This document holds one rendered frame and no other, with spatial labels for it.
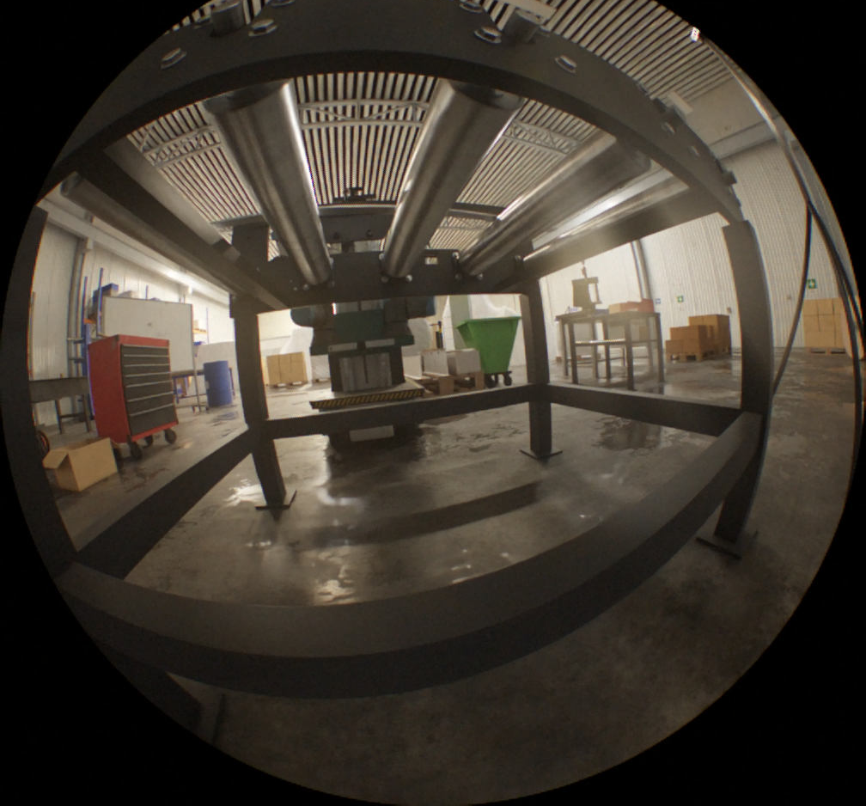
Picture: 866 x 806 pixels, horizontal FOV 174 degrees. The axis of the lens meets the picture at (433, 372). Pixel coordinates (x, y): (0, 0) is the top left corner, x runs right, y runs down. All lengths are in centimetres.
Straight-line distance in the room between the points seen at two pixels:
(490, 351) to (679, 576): 322
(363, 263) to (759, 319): 121
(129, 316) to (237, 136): 494
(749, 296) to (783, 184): 1022
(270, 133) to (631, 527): 58
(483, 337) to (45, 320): 1169
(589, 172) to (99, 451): 261
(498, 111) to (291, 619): 53
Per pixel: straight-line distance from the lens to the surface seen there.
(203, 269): 84
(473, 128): 42
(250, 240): 126
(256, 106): 38
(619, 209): 91
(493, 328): 352
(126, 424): 250
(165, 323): 554
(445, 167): 48
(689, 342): 607
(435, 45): 29
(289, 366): 917
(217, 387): 619
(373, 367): 199
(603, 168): 59
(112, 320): 516
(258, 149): 43
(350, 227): 119
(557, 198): 66
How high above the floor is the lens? 51
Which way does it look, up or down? 4 degrees down
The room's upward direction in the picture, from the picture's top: 6 degrees counter-clockwise
